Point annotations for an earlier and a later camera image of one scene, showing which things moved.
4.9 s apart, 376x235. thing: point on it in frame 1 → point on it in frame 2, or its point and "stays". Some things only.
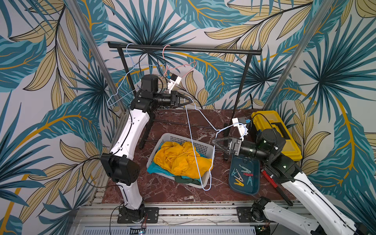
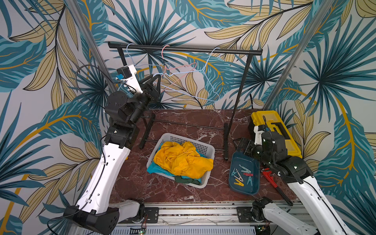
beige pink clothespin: [240, 178] stays
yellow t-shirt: [183, 159] stays
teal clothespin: [233, 172] stays
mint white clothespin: [246, 170] stays
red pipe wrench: [276, 186] stays
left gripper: [175, 93] → [152, 92]
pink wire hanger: [164, 73] → [193, 63]
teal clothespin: [250, 180] stays
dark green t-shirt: [178, 179] stays
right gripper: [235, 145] → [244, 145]
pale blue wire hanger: [216, 140] → [190, 71]
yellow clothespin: [240, 183] stays
